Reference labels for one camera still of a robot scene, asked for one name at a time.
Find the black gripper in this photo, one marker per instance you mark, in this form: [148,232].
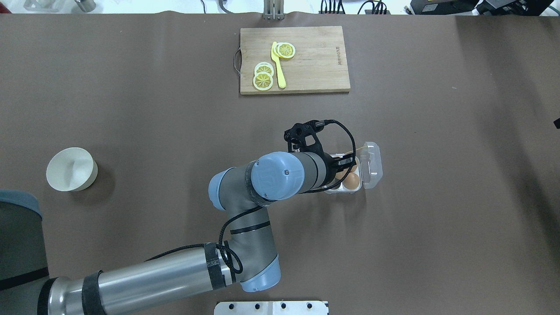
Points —
[331,167]

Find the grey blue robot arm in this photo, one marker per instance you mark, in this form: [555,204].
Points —
[146,202]

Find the brown egg back slot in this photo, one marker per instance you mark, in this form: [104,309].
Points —
[354,166]

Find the brown egg slot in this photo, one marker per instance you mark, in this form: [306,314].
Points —
[352,181]
[354,166]

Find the brown egg front slot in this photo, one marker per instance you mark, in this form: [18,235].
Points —
[352,181]

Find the clear plastic egg box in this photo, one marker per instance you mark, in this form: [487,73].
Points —
[369,168]

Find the black equipment box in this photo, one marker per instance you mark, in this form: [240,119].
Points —
[442,7]

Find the yellow plastic knife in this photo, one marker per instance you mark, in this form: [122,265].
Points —
[279,72]

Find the wooden cutting board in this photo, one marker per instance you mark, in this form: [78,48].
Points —
[319,65]

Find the lemon slice lower front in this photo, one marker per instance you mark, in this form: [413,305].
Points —
[263,81]

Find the lemon slice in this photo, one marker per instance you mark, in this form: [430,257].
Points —
[263,81]
[264,67]
[285,50]

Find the lemon slice middle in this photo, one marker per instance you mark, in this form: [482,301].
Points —
[264,67]

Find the lemon slice upper right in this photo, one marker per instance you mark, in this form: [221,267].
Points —
[285,50]

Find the white paper bowl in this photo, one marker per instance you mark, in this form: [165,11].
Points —
[71,170]

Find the metal cylinder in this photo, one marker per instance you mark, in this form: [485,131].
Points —
[86,6]

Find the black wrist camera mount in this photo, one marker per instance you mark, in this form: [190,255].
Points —
[302,137]

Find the white metal base plate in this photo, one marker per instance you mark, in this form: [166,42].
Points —
[272,308]

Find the grey metal clamp bracket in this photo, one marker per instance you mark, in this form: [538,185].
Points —
[273,10]

